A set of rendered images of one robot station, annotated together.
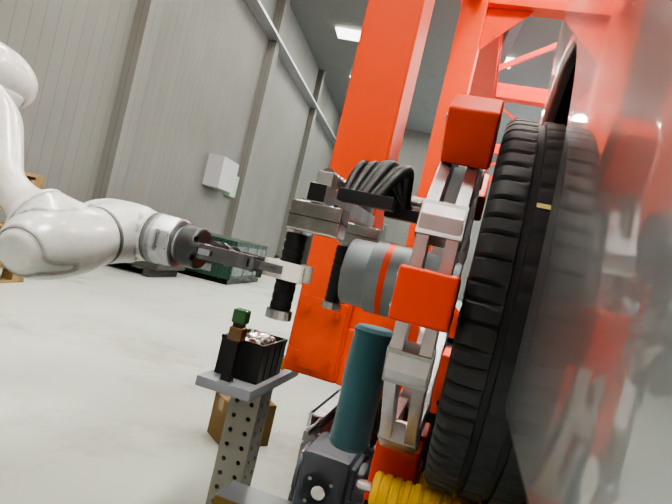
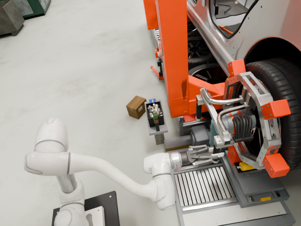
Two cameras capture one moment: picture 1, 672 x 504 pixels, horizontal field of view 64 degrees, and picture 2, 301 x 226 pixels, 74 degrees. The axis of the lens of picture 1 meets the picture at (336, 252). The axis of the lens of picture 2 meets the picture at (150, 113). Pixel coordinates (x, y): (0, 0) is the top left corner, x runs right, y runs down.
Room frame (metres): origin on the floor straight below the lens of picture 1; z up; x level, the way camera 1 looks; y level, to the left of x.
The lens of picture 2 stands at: (0.39, 0.50, 1.82)
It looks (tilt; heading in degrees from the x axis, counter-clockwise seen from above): 45 degrees down; 347
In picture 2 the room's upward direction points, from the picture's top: 12 degrees counter-clockwise
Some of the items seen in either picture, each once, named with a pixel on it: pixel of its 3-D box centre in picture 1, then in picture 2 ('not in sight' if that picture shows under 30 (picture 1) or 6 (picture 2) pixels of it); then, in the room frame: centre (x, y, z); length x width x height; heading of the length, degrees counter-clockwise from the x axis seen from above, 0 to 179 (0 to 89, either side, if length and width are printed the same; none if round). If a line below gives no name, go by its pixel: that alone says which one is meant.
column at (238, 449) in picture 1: (240, 441); (157, 128); (1.73, 0.16, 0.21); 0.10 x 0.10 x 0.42; 75
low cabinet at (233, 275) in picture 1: (207, 253); (22, 2); (8.89, 2.07, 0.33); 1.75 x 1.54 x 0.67; 172
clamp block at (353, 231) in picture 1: (360, 235); (203, 98); (1.22, -0.05, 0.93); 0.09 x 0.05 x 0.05; 75
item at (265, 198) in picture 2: not in sight; (250, 172); (0.96, -0.37, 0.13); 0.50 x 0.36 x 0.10; 165
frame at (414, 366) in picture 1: (436, 291); (245, 119); (1.00, -0.20, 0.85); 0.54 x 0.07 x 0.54; 165
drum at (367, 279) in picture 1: (399, 282); (233, 122); (1.02, -0.13, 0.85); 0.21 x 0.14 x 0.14; 75
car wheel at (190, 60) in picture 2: not in sight; (194, 56); (2.50, -0.72, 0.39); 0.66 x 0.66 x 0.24
